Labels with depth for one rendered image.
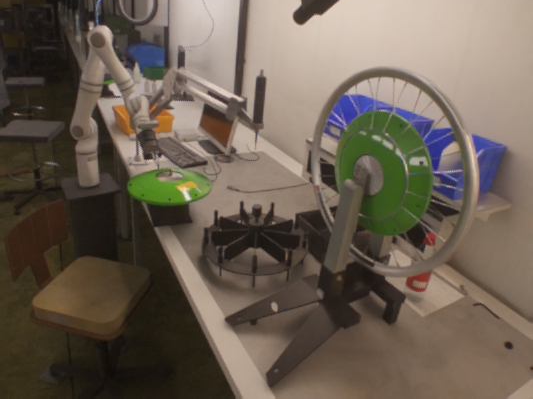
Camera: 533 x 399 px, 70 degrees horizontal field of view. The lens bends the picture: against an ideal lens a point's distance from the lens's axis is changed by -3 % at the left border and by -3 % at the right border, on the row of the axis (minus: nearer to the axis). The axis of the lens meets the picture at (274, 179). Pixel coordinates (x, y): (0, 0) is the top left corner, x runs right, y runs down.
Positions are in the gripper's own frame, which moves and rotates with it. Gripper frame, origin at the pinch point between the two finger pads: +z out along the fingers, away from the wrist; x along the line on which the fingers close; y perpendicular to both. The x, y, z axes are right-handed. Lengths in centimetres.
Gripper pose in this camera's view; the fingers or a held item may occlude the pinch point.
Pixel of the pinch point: (158, 165)
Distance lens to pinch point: 165.6
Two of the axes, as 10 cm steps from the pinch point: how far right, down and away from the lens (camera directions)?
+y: -3.9, 5.3, 7.5
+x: -8.3, 1.4, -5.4
